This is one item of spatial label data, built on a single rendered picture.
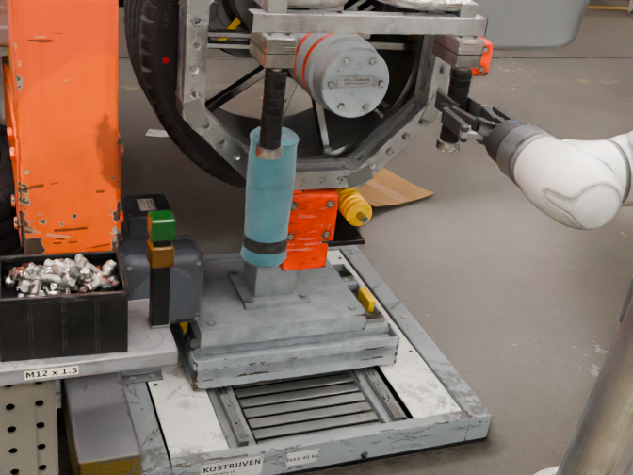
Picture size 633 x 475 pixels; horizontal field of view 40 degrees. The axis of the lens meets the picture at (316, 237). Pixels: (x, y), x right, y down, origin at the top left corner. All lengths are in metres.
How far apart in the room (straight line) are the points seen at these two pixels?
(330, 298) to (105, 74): 0.87
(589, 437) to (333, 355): 1.17
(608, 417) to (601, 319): 1.82
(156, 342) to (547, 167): 0.69
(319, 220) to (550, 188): 0.65
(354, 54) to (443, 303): 1.22
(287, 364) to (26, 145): 0.82
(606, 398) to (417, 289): 1.76
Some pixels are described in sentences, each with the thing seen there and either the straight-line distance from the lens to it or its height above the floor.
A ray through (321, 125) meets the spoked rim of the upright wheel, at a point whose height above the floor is 0.68.
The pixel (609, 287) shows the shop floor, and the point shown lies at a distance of 2.89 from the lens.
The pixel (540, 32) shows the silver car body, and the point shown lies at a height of 0.79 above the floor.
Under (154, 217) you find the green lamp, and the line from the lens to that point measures 1.41.
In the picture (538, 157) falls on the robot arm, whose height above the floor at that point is 0.86.
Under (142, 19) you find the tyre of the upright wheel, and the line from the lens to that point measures 1.65.
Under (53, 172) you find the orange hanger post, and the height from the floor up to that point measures 0.68.
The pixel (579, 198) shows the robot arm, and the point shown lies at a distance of 1.23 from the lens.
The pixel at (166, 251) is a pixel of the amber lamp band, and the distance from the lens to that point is 1.43.
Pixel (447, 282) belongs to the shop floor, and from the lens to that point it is 2.69.
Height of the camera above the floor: 1.30
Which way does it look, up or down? 27 degrees down
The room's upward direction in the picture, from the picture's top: 7 degrees clockwise
